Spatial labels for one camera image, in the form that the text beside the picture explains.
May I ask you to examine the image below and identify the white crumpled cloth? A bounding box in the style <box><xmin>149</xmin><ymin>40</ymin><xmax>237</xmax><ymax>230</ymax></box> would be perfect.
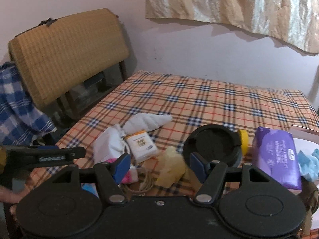
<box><xmin>93</xmin><ymin>124</ymin><xmax>125</xmax><ymax>164</ymax></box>

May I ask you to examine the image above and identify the crumpled beige wall cloth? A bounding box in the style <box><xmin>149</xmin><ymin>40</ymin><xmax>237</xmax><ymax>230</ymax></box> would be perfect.
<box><xmin>146</xmin><ymin>0</ymin><xmax>318</xmax><ymax>54</ymax></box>

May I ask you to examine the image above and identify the blue checkered cloth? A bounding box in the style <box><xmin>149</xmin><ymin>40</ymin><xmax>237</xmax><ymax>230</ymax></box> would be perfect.
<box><xmin>1</xmin><ymin>62</ymin><xmax>57</xmax><ymax>146</ymax></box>

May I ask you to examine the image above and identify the pink towel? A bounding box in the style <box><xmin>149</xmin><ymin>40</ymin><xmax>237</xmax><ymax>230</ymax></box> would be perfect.
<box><xmin>106</xmin><ymin>157</ymin><xmax>138</xmax><ymax>184</ymax></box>

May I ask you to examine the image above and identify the white towel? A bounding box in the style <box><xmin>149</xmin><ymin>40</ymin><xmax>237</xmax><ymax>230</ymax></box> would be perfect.
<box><xmin>123</xmin><ymin>113</ymin><xmax>172</xmax><ymax>134</ymax></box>

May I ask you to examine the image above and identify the woven mat chair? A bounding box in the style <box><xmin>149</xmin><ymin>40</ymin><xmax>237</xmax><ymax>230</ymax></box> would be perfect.
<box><xmin>8</xmin><ymin>8</ymin><xmax>130</xmax><ymax>119</ymax></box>

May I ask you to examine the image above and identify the olive green cloth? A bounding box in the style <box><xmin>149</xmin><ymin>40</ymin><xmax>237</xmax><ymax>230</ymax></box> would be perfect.
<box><xmin>298</xmin><ymin>178</ymin><xmax>318</xmax><ymax>236</ymax></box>

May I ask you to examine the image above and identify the white cardboard box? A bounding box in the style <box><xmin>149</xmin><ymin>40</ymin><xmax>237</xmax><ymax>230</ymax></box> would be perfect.
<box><xmin>289</xmin><ymin>125</ymin><xmax>319</xmax><ymax>155</ymax></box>

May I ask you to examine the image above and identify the grey tumbler black lid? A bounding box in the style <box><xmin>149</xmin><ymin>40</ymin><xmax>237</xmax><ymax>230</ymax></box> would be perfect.
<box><xmin>182</xmin><ymin>124</ymin><xmax>242</xmax><ymax>167</ymax></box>

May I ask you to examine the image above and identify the plaid bed sheet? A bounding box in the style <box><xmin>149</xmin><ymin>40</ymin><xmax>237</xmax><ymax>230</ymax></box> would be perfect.
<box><xmin>24</xmin><ymin>70</ymin><xmax>319</xmax><ymax>239</ymax></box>

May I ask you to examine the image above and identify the person left hand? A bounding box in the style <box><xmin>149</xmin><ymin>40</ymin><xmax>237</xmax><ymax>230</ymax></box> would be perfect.
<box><xmin>0</xmin><ymin>186</ymin><xmax>30</xmax><ymax>220</ymax></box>

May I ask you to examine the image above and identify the yellow tape roll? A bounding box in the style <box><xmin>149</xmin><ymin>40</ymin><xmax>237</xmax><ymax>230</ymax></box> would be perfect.
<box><xmin>237</xmin><ymin>129</ymin><xmax>249</xmax><ymax>156</ymax></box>

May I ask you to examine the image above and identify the light blue cloth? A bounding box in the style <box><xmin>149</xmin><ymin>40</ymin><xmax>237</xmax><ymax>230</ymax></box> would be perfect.
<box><xmin>298</xmin><ymin>148</ymin><xmax>319</xmax><ymax>182</ymax></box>

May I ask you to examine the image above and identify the purple wet wipes pack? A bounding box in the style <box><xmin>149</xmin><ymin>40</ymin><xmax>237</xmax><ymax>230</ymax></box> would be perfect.
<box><xmin>252</xmin><ymin>126</ymin><xmax>302</xmax><ymax>190</ymax></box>

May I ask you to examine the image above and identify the beige coiled cord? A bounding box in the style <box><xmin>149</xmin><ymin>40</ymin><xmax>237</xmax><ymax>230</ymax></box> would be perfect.
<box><xmin>120</xmin><ymin>169</ymin><xmax>156</xmax><ymax>195</ymax></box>

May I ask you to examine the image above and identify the white orange tissue pack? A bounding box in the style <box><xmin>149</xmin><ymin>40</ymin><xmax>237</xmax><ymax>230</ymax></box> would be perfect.
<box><xmin>125</xmin><ymin>130</ymin><xmax>159</xmax><ymax>164</ymax></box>

